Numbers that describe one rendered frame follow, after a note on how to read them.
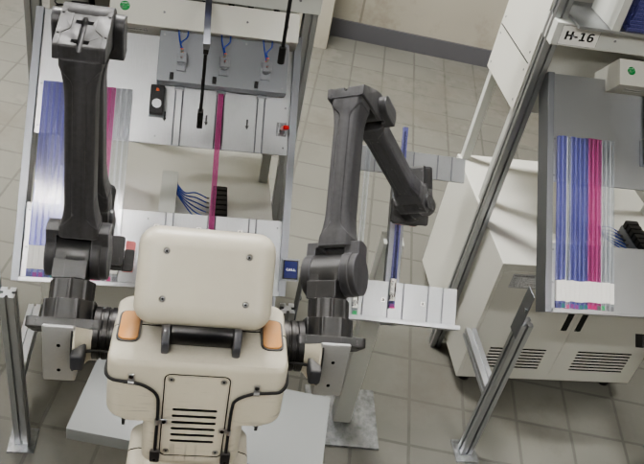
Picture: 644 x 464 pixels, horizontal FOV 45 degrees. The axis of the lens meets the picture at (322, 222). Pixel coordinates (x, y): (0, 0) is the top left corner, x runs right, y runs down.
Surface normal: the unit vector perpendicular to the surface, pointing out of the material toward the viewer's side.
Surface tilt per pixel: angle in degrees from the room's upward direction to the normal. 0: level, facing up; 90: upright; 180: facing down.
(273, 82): 47
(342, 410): 90
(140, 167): 0
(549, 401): 0
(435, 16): 90
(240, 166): 0
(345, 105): 43
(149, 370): 82
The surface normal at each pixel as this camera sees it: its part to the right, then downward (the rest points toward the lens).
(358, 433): 0.17, -0.78
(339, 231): -0.38, -0.37
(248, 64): 0.18, -0.07
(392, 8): -0.10, 0.60
